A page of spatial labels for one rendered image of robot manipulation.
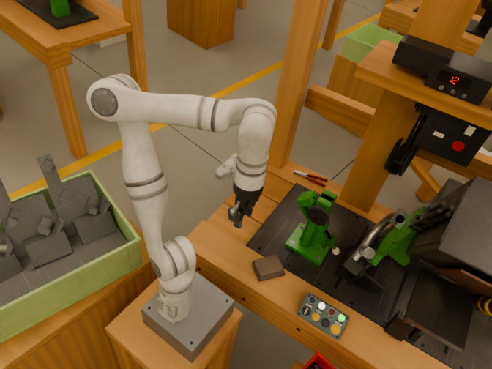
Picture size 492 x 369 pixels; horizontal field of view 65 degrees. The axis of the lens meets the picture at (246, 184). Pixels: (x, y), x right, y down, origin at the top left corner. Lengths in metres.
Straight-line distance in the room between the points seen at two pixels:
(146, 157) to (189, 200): 1.90
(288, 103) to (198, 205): 1.37
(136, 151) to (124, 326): 0.66
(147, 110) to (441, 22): 0.87
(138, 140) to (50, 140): 2.51
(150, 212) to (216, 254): 0.56
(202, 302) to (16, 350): 0.60
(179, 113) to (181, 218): 1.91
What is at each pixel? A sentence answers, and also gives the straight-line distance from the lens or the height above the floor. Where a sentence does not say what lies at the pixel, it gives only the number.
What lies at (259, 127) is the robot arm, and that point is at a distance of 0.76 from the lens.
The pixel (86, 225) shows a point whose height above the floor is 0.91.
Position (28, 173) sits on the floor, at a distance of 3.18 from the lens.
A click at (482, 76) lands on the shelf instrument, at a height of 1.62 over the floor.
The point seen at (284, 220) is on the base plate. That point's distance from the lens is 1.57.
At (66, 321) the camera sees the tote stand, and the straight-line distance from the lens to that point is 1.49.
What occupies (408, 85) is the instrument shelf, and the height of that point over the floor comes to 1.54.
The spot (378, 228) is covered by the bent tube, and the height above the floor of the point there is 1.07.
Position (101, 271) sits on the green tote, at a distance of 1.44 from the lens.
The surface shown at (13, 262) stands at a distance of 1.54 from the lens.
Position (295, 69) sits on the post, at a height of 1.38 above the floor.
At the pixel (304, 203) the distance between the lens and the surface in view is 1.34.
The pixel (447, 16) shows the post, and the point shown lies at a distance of 1.31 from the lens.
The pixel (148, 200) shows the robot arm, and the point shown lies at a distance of 0.91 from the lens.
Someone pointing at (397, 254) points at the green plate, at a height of 1.14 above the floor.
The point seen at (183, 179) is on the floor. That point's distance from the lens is 2.93.
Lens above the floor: 2.09
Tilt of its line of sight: 46 degrees down
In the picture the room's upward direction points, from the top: 9 degrees clockwise
